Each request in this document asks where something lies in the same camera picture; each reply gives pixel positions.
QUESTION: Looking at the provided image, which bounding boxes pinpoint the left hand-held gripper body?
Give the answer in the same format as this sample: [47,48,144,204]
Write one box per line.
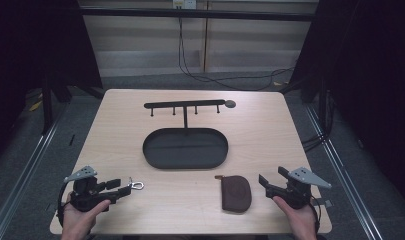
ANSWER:
[63,165,112,213]

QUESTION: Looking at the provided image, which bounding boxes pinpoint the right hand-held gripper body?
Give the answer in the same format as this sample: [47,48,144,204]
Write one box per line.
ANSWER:
[265,166,333,210]

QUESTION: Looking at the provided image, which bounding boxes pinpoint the silver metal keychain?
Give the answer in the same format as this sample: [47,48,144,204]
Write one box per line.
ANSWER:
[127,177,145,191]

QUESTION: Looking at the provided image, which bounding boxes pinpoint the brown zip pouch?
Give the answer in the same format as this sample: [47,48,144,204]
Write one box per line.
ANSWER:
[214,174,253,214]

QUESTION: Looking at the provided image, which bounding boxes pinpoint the black key rack with tray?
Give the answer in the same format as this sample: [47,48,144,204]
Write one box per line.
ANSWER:
[142,98,237,170]

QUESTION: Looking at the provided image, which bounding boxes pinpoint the person's left hand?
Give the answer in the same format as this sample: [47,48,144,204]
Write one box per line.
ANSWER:
[61,199,112,240]

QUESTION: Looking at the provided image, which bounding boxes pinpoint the person's right hand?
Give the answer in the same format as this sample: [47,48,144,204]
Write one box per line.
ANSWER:
[272,195,319,240]

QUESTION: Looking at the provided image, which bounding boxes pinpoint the black stand leg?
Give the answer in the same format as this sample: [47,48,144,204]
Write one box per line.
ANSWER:
[41,78,54,135]

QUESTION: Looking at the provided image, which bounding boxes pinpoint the yellow floor tape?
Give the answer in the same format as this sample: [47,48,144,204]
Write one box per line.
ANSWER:
[28,99,44,112]

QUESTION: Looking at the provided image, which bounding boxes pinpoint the black curtain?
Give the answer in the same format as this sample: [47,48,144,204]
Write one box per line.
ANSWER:
[0,0,103,161]
[289,0,405,209]

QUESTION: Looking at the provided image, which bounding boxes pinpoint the left hand-held gripper cable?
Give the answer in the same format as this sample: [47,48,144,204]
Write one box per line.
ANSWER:
[56,181,74,228]

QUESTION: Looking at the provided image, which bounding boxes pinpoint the hand-held gripper cable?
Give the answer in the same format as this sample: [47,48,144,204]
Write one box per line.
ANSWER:
[56,181,74,228]
[308,195,323,235]

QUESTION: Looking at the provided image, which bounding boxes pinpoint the right hand-held gripper cable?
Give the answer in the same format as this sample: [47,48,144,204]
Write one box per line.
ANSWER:
[308,195,323,235]

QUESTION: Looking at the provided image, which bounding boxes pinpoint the bundle of black floor cables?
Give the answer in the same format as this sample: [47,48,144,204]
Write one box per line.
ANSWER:
[301,89,335,153]

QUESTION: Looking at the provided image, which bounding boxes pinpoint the metal floor rail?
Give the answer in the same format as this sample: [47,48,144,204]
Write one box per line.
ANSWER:
[0,99,69,240]
[304,104,384,240]

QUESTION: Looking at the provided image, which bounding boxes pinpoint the black hanging wall cable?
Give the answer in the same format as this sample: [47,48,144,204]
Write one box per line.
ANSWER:
[177,16,296,92]

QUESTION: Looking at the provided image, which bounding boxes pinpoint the black horizontal frame bar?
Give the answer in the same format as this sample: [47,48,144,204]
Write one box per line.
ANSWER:
[79,7,316,22]

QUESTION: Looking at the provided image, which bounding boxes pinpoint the white wall power outlet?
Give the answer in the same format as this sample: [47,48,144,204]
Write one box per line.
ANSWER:
[172,0,198,10]

